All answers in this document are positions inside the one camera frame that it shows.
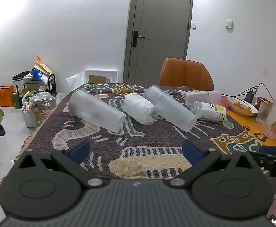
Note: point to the black flat item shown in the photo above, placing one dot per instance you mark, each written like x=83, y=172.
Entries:
x=20, y=75

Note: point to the white frame box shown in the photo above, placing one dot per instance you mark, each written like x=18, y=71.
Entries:
x=100, y=72

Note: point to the short frosted plastic cup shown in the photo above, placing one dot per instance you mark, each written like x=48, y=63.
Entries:
x=204, y=97

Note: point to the blue and white bag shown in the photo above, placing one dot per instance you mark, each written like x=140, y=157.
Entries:
x=38, y=74

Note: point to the printed woven blanket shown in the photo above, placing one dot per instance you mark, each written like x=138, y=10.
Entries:
x=152, y=141

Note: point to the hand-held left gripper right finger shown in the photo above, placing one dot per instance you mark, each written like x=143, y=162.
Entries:
x=191, y=151

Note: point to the brown paper bag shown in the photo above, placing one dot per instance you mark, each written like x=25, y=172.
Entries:
x=43, y=67

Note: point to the plastic wrapped jar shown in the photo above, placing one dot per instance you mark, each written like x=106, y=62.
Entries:
x=42, y=106

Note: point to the grey door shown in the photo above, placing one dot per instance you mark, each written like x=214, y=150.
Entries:
x=161, y=28

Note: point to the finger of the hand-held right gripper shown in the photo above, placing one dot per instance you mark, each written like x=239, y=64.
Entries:
x=270, y=150

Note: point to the yellow label water bottle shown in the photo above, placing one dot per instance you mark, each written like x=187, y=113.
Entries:
x=209, y=111

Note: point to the white bowl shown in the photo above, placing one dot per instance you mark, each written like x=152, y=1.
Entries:
x=243, y=112

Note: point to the green box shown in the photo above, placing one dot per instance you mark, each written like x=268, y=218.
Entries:
x=17, y=99

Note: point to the small clear plastic cup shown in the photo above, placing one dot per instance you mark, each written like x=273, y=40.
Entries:
x=138, y=108

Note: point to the orange fruit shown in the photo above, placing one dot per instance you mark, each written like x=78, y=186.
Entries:
x=237, y=104

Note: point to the orange shopping bag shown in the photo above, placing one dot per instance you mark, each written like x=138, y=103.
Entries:
x=5, y=97

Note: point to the orange chair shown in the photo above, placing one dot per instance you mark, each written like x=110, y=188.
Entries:
x=185, y=73

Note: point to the white wall device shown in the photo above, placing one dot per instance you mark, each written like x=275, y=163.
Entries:
x=228, y=24

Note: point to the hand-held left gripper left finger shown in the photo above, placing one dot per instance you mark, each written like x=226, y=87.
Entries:
x=80, y=150

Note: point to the white light switch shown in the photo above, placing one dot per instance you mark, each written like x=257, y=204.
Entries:
x=193, y=26

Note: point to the black charger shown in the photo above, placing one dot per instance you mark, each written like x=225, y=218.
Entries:
x=249, y=97

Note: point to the large frosted plastic cup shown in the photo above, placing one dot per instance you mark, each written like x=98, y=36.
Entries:
x=93, y=110
x=171, y=108

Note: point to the orange table mat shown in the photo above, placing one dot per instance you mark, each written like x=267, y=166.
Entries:
x=246, y=124

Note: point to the white plastic bag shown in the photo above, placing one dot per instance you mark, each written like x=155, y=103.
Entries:
x=76, y=80

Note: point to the black rack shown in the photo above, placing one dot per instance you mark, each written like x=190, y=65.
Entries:
x=51, y=82

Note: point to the clear glass with brown rim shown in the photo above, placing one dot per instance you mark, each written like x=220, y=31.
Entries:
x=263, y=110

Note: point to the cardboard piece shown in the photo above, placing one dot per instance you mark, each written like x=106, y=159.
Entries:
x=97, y=79

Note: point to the white bag with red print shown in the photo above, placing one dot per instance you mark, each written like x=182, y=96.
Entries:
x=29, y=117

